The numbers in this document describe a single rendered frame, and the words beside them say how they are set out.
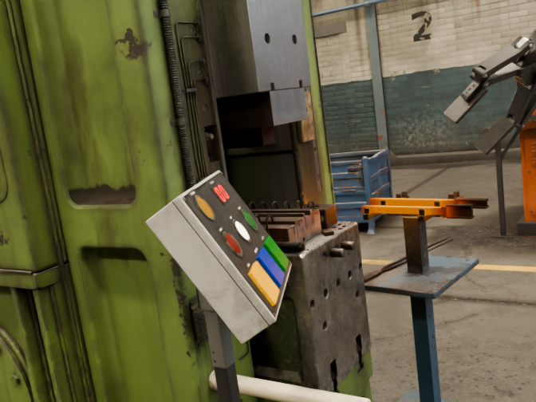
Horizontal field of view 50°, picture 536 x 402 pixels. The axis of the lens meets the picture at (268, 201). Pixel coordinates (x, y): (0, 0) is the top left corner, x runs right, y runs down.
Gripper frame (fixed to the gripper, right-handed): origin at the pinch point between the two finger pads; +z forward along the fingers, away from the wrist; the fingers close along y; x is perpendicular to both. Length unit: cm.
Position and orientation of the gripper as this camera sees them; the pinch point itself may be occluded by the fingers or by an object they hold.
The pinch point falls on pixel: (470, 130)
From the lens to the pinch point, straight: 104.4
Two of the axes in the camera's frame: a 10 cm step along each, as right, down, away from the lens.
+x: 4.5, 6.1, -6.6
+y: -6.3, -3.1, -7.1
